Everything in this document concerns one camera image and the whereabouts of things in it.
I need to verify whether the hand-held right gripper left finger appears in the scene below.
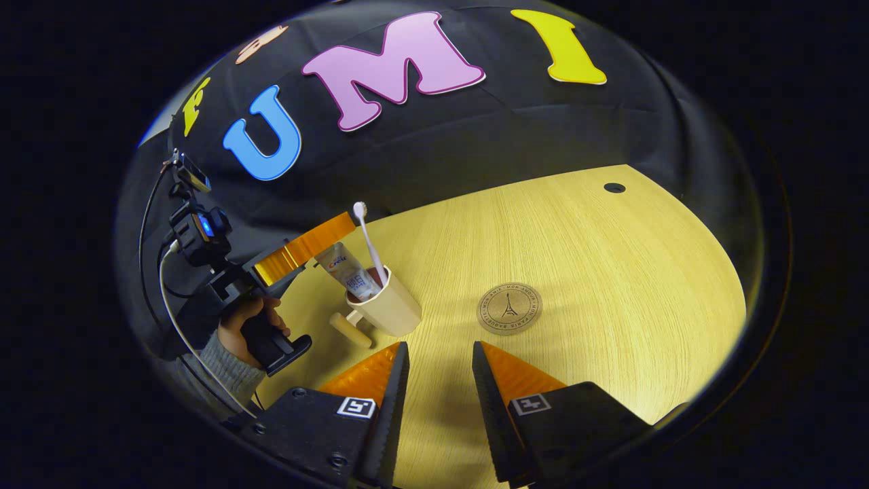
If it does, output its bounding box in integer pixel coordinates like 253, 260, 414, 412
253, 341, 411, 489

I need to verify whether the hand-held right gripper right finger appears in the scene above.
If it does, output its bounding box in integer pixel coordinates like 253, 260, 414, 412
471, 341, 654, 489

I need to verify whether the white toothpaste tube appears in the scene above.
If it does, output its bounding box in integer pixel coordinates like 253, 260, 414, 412
314, 242, 382, 302

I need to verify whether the white toothbrush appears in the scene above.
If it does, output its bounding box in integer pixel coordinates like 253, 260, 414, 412
353, 202, 389, 286

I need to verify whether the beige cup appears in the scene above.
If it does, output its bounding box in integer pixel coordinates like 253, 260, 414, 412
331, 265, 423, 349

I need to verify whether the round brown coaster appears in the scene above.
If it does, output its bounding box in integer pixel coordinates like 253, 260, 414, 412
477, 283, 543, 336

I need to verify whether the wooden desktop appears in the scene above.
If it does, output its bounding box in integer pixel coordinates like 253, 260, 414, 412
258, 164, 747, 489

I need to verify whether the black backdrop cloth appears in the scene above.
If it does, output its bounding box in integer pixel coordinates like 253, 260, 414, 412
115, 0, 764, 367

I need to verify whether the white cable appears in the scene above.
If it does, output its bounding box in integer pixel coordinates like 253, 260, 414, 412
158, 243, 259, 418

